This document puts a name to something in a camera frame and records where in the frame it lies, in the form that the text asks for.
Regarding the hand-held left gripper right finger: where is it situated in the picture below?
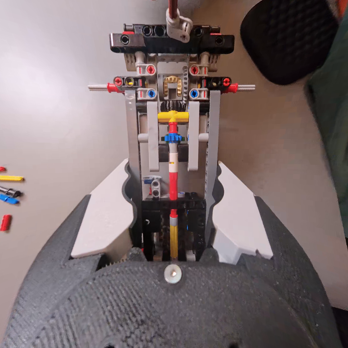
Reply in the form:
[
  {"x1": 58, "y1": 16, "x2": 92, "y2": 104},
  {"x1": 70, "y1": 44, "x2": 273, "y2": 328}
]
[{"x1": 205, "y1": 160, "x2": 274, "y2": 265}]

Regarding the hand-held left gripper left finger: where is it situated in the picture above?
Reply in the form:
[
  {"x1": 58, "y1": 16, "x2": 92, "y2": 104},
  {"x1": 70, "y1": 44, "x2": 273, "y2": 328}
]
[{"x1": 70, "y1": 158, "x2": 138, "y2": 259}]

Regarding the lego car chassis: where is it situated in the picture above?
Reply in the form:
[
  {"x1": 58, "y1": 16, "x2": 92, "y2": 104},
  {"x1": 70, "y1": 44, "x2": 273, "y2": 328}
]
[{"x1": 88, "y1": 0, "x2": 256, "y2": 263}]

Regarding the pile of lego pins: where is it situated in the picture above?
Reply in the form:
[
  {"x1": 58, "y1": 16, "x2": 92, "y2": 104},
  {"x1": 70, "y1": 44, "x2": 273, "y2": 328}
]
[{"x1": 0, "y1": 166, "x2": 25, "y2": 232}]

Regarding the black lego beam subassembly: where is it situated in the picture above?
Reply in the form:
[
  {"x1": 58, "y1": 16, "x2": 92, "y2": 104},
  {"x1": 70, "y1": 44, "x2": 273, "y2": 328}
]
[{"x1": 109, "y1": 8, "x2": 235, "y2": 54}]

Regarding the person's right forearm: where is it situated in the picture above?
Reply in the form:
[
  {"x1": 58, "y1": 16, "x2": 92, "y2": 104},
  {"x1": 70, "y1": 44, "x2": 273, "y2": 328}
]
[{"x1": 304, "y1": 11, "x2": 348, "y2": 245}]

